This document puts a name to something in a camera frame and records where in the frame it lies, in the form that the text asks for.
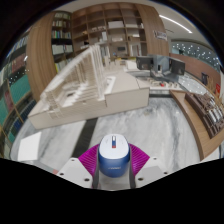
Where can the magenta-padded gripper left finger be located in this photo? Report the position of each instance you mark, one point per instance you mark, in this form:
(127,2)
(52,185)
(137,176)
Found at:
(75,170)

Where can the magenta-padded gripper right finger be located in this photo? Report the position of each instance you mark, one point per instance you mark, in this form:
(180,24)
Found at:
(150,170)

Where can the white and blue computer mouse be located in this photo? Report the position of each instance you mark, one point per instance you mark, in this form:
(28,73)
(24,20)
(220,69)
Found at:
(114,156)

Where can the brown model on wooden board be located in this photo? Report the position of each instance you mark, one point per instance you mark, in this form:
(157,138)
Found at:
(196,126)

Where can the white architectural model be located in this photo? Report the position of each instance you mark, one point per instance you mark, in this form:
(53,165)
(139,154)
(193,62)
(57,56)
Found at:
(123,96)

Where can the flat white site model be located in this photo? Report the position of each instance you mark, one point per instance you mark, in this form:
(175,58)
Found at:
(160,83)

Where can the bookshelf with books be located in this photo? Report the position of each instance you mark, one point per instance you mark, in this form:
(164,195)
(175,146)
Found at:
(16,90)

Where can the red poster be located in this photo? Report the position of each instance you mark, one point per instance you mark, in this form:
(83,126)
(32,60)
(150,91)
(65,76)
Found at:
(218,90)

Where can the grey building model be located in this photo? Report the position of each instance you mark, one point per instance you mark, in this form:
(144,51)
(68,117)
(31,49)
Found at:
(176,66)

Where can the wooden shelf unit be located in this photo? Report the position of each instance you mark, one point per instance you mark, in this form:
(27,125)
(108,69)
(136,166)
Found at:
(38,56)

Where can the group of small ceiling lights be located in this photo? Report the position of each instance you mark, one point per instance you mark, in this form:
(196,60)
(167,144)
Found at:
(196,51)

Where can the hanging sign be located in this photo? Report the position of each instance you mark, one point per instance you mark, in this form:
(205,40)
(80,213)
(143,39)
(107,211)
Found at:
(160,35)

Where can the long ceiling light strip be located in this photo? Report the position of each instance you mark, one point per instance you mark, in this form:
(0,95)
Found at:
(175,22)

